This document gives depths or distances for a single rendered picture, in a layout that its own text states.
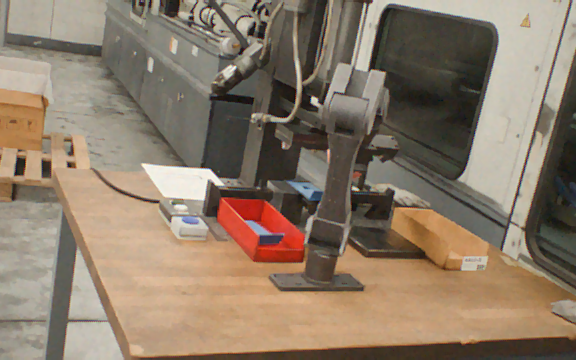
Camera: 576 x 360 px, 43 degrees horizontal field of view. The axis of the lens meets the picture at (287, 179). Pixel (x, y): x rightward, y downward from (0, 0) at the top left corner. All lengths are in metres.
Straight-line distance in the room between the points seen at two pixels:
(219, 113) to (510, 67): 2.99
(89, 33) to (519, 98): 9.20
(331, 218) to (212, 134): 3.57
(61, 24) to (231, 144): 6.24
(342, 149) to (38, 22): 9.68
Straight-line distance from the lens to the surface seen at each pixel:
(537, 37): 2.22
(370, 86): 1.39
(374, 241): 1.82
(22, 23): 10.93
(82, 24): 10.97
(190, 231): 1.64
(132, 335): 1.22
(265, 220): 1.81
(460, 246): 1.94
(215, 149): 5.03
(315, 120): 1.83
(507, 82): 2.29
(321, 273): 1.50
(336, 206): 1.46
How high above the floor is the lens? 1.48
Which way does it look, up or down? 15 degrees down
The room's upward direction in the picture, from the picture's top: 11 degrees clockwise
